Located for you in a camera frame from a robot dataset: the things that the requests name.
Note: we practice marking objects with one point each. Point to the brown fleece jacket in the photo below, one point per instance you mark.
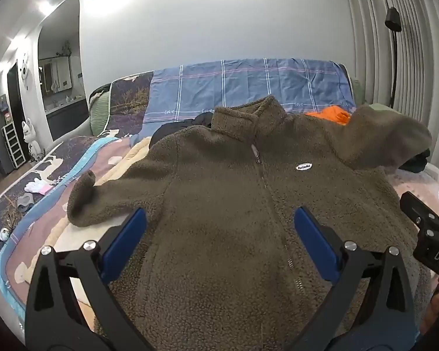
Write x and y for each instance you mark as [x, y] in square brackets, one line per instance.
[223, 190]

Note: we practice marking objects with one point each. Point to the grey cloth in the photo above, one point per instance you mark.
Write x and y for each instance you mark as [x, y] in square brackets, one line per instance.
[25, 202]

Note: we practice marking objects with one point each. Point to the wall mirror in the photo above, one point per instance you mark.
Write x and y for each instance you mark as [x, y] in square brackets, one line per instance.
[55, 75]

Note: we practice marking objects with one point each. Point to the white wall figure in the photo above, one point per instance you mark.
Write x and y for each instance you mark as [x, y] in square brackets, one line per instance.
[23, 70]

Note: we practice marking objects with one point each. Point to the dark green garment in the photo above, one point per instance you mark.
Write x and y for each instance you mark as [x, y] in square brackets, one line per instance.
[417, 162]

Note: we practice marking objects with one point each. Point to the black floor lamp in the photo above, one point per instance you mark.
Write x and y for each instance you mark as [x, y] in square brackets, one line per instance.
[392, 20]

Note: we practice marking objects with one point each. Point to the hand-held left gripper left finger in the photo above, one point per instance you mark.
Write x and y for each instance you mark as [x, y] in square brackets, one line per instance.
[126, 241]

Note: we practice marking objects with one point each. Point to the printed blanket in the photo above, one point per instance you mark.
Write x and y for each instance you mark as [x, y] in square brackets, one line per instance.
[47, 164]

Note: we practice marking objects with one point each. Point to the pink bed sheet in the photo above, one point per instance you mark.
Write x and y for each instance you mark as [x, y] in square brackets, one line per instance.
[406, 184]

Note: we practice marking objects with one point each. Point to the black puffer jacket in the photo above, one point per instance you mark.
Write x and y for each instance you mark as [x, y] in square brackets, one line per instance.
[190, 124]

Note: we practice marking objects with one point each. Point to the small white object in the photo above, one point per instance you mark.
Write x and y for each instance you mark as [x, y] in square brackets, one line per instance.
[4, 234]

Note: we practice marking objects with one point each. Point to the orange garment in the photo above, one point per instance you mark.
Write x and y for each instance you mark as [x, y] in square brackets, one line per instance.
[333, 114]

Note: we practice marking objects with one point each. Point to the white shelf rack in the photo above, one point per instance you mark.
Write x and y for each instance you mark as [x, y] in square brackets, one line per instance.
[14, 144]

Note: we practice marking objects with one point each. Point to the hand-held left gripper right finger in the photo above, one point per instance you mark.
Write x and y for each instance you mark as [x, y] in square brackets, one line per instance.
[316, 243]

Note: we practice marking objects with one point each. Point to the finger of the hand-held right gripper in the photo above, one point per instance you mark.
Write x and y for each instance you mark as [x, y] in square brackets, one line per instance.
[411, 204]

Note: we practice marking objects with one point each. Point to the blue plaid sheet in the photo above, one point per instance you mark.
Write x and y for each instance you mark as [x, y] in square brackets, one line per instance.
[241, 87]

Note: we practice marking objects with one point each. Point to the white cat figurine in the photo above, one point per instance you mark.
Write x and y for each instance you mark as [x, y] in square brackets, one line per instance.
[32, 137]

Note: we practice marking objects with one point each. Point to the dark vanity cabinet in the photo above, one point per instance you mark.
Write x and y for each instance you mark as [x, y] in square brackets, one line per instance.
[67, 119]

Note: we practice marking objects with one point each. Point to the white and pink socks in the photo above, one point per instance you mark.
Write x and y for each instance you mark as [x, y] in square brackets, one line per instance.
[36, 186]

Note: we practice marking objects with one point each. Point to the white curtain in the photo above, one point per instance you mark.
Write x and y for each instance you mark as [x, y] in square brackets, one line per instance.
[373, 44]

